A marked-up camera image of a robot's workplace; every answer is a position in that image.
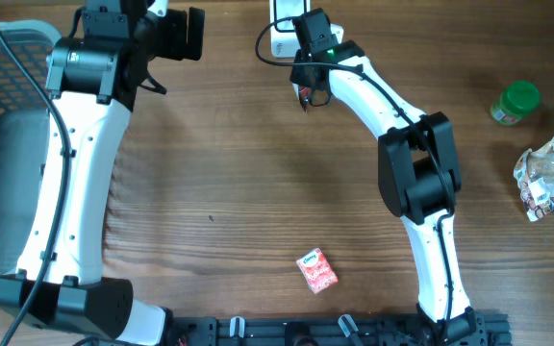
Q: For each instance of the white barcode scanner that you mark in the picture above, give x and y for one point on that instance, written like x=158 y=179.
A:
x=284 y=43

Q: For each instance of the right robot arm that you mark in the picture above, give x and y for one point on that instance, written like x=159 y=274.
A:
x=418 y=167

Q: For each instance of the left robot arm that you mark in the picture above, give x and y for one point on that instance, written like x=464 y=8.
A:
x=94 y=74

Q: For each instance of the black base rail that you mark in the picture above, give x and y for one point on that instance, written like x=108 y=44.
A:
x=404 y=329

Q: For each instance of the red tissue packet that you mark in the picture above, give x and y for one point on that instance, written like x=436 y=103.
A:
x=317 y=271

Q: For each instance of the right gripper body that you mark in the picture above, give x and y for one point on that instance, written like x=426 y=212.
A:
x=300 y=76

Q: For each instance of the green lid glass jar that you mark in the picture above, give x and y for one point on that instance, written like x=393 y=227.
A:
x=519 y=100

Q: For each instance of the grey plastic shopping basket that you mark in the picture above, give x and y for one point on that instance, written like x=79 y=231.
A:
x=24 y=134

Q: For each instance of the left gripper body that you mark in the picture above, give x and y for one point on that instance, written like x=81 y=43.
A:
x=169 y=37

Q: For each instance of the black red snack packet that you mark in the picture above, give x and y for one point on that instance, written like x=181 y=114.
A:
x=305 y=97

